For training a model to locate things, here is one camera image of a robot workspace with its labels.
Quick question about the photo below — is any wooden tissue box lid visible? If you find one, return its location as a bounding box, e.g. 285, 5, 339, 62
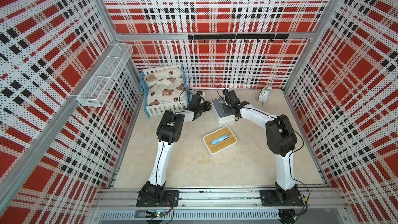
203, 127, 237, 157

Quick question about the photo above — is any blue tissue paper pack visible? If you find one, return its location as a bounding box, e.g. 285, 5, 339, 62
211, 134, 229, 146

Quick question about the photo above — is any white tissue box base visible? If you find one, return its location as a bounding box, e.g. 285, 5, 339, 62
213, 112, 235, 128
204, 141, 237, 157

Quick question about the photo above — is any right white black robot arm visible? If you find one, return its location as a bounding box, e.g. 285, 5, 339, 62
222, 89, 306, 207

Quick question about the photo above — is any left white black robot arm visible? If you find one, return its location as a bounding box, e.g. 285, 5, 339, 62
136, 90, 211, 207

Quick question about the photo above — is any white soap dispenser bottle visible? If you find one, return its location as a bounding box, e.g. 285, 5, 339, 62
258, 86, 273, 104

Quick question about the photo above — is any bear print pillow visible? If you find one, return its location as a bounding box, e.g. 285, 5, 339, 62
144, 67, 187, 106

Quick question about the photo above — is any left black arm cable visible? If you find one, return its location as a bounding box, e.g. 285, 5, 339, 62
178, 89, 200, 111

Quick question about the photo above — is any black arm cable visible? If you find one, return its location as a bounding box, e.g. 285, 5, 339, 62
216, 85, 311, 200
178, 89, 200, 111

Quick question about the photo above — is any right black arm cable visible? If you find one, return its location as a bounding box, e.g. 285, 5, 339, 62
216, 85, 311, 200

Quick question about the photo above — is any black wall hook rail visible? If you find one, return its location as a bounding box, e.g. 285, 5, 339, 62
188, 33, 289, 41

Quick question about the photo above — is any white wire mesh shelf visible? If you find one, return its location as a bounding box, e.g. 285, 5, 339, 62
77, 43, 133, 107

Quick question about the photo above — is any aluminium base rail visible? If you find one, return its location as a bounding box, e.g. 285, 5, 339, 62
87, 186, 355, 224

